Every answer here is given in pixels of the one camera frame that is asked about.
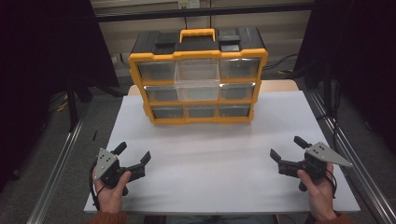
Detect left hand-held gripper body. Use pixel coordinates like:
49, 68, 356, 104
92, 147, 130, 197

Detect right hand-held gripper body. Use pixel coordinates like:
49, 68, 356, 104
298, 141, 355, 191

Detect clear plastic pulled-out drawer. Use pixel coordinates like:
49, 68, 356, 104
174, 59, 221, 102

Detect yellow black drawer organizer cabinet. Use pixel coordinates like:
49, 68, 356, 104
128, 26, 269, 126

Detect person's left hand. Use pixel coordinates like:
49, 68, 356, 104
92, 170, 133, 216

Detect person's right hand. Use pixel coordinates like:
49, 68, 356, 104
297, 162, 339, 220

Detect black metal stand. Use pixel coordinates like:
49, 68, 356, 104
64, 74, 125, 132

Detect white table board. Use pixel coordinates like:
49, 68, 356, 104
83, 90, 361, 216

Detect black curtain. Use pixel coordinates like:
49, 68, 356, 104
0, 0, 120, 194
293, 0, 396, 153

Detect black horizontal bar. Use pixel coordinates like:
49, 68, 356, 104
92, 3, 314, 22

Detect left hand-held gripper black cable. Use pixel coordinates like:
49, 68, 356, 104
89, 160, 106, 212

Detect hand-held gripper black cable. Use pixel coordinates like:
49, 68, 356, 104
325, 169, 338, 199
89, 160, 106, 212

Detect right hand-held gripper black cable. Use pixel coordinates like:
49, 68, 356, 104
325, 169, 338, 199

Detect aluminium floor rail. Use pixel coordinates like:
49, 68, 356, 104
26, 120, 87, 224
306, 90, 396, 224

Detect yellow floor cables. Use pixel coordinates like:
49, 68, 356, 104
48, 92, 69, 113

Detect black floor cable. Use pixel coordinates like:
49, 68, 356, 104
262, 52, 300, 72

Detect thin black hanging cable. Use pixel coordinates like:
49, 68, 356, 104
182, 8, 190, 31

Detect white wall socket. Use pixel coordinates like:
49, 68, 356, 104
177, 0, 201, 9

